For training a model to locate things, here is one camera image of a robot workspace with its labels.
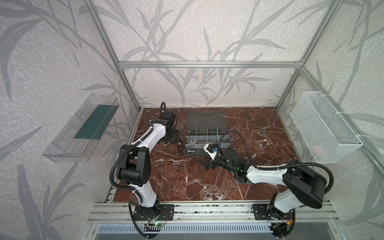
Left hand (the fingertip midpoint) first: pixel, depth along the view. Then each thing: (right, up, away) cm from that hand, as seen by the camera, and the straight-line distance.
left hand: (171, 133), depth 93 cm
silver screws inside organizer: (+12, -6, +4) cm, 14 cm away
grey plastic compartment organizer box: (+20, +3, +11) cm, 23 cm away
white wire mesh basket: (+73, +1, -31) cm, 79 cm away
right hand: (+20, -6, -12) cm, 24 cm away
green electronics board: (-4, -44, -21) cm, 49 cm away
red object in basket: (+78, -6, -18) cm, 81 cm away
